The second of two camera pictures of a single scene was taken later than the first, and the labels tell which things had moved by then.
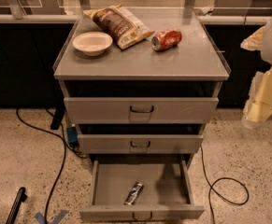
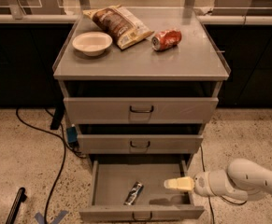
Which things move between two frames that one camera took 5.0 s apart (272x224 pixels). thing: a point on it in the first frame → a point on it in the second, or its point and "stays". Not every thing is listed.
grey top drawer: [140, 110] stays
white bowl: [93, 43] stays
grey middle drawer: [140, 144] stays
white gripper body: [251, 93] → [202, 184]
